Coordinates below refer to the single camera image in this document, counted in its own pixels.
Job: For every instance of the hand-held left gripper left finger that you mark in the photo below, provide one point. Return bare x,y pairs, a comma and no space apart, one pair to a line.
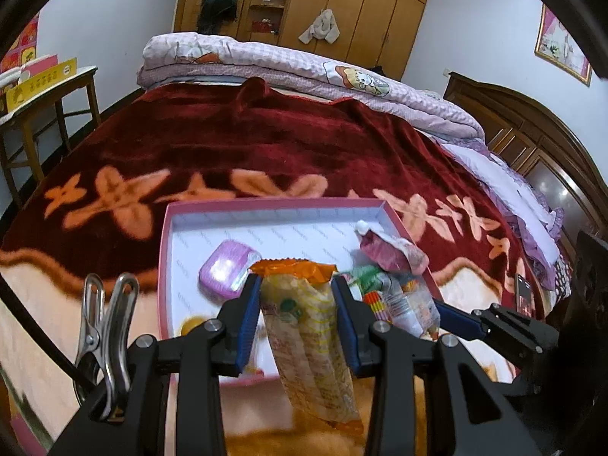
249,323

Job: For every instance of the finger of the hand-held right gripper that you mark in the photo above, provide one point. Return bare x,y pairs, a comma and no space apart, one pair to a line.
456,318

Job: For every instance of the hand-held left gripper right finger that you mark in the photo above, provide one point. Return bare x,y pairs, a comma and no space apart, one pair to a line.
346,327

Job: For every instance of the orange rice cracker packet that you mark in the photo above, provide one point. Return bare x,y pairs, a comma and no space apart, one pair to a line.
304,342

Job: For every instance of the clear rainbow-striped snack packet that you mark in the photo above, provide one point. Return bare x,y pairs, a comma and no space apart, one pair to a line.
408,301

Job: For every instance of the green packet with pink label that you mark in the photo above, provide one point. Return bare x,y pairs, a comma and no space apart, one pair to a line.
368,276

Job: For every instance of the purple tin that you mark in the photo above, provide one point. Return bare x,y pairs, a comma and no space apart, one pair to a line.
223,270

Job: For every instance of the clear packet with yellow ball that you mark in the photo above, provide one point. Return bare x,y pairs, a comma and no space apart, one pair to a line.
191,327

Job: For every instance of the maroon snack packet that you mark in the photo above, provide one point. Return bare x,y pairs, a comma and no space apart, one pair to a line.
389,251

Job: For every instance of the pink cardboard box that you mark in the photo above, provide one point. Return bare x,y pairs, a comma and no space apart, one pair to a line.
294,232

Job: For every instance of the smartphone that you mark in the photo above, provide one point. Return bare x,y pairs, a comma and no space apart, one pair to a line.
524,294

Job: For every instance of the metal spring clip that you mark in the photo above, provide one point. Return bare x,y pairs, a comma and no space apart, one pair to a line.
111,342

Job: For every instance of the lilac ruffled bed sheet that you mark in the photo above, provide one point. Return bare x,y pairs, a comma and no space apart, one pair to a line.
498,175

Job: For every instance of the dark wooden headboard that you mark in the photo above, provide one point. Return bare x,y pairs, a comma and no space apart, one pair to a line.
546,123

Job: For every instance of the pink checked quilt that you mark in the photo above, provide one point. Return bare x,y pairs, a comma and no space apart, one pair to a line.
266,61

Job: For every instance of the wooden side table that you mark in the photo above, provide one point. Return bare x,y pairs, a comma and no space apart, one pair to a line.
71,85

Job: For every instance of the red basket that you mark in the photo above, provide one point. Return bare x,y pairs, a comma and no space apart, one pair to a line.
261,25

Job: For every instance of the white hanging towel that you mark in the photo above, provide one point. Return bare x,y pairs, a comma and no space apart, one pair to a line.
320,26

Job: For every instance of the yellow cardboard box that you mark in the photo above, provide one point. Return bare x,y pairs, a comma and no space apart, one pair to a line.
42,80

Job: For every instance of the wooden wardrobe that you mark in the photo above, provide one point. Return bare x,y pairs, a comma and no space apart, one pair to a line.
365,9

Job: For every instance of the dark hanging jacket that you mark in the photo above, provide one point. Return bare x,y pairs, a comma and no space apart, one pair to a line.
218,0

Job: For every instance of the white paper roll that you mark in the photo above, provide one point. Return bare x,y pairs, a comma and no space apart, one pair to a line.
12,77

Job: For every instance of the framed wall picture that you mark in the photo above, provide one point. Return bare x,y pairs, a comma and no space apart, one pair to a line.
560,47

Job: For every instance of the red patterned wall cloth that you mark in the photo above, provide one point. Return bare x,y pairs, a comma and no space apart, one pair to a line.
23,42

